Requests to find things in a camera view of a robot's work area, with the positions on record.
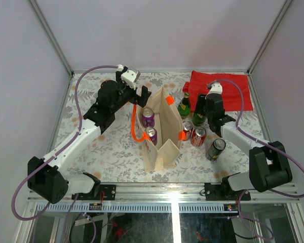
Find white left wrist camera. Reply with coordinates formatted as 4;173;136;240
117;64;140;90

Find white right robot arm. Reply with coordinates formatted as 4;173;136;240
195;93;292;200

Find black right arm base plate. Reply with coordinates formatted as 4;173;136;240
204;183;243;201

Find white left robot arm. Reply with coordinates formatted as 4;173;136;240
27;65;151;204

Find aluminium front rail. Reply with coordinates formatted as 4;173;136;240
27;181;301;203

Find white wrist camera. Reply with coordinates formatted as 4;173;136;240
207;82;222;95
117;64;140;90

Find beige canvas bag orange handles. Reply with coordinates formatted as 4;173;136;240
131;87;185;172

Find green glass bottle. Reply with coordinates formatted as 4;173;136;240
177;92;191;118
192;107;206;126

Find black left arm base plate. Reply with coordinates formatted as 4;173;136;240
77;184;117;201

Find red cola can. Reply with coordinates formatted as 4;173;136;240
191;127;207;147
182;120;194;141

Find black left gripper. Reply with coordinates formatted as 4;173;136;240
111;71;150;113

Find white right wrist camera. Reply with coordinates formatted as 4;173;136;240
207;82;222;95

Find purple soda can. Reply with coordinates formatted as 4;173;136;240
144;127;158;146
141;108;155;128

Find red cloth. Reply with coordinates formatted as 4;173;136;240
182;71;253;112

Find black energy drink can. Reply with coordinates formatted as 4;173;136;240
206;138;226;161

